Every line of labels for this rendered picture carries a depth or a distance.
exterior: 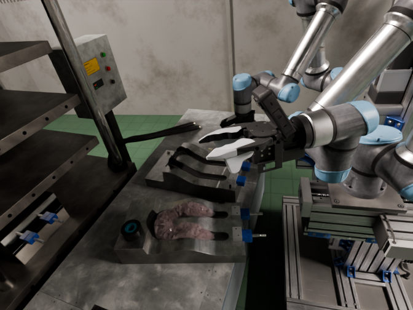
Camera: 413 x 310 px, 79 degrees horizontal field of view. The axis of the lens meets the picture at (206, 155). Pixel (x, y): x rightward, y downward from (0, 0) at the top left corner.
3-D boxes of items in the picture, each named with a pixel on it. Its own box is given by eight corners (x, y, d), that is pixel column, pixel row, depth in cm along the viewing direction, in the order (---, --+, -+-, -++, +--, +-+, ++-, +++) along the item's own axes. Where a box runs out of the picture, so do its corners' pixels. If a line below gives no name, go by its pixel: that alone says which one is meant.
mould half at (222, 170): (247, 168, 139) (247, 149, 131) (235, 203, 121) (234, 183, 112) (168, 157, 156) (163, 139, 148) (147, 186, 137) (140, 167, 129)
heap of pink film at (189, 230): (215, 208, 112) (214, 196, 108) (214, 243, 98) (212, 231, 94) (159, 210, 115) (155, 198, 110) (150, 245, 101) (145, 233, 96)
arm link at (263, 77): (282, 91, 106) (262, 99, 102) (263, 84, 114) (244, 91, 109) (283, 73, 101) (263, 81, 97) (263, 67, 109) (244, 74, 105)
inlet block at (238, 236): (265, 234, 103) (265, 226, 100) (266, 245, 99) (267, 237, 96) (233, 234, 104) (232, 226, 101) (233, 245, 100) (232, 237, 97)
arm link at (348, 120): (375, 143, 53) (388, 107, 48) (329, 155, 52) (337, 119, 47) (350, 125, 60) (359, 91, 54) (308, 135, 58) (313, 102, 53)
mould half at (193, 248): (241, 210, 117) (240, 193, 111) (245, 262, 97) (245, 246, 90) (139, 213, 123) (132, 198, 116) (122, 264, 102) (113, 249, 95)
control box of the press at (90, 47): (165, 203, 233) (110, 33, 144) (149, 230, 211) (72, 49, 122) (144, 199, 240) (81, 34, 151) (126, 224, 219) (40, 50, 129)
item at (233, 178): (257, 184, 121) (257, 175, 117) (255, 191, 117) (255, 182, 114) (231, 179, 125) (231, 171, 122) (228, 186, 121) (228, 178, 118)
